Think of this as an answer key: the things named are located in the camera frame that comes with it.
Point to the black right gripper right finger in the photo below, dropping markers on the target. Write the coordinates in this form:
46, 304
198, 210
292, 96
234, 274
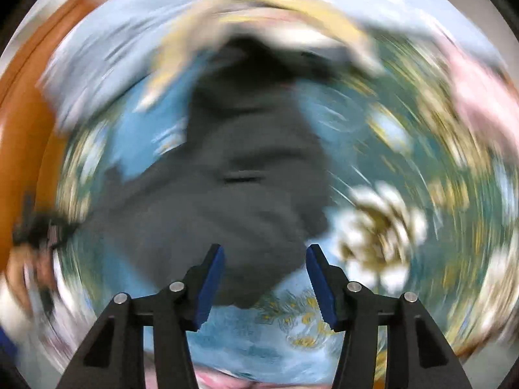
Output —
418, 355

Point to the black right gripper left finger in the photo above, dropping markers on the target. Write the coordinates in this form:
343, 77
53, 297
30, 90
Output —
111, 354

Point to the dark grey fleece pants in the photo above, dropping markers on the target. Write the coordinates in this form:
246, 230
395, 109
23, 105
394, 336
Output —
250, 176

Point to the teal floral bed blanket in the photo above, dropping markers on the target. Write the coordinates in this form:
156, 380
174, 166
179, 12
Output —
417, 202

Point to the folded pink garment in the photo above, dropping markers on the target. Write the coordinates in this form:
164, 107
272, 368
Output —
483, 101

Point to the light blue floral quilt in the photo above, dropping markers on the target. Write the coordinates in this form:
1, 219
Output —
111, 48

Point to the beige sweater with yellow letters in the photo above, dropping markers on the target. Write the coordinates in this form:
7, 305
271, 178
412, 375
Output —
288, 26

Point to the orange wooden bed frame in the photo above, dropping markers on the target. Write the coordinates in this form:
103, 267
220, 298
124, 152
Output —
30, 151

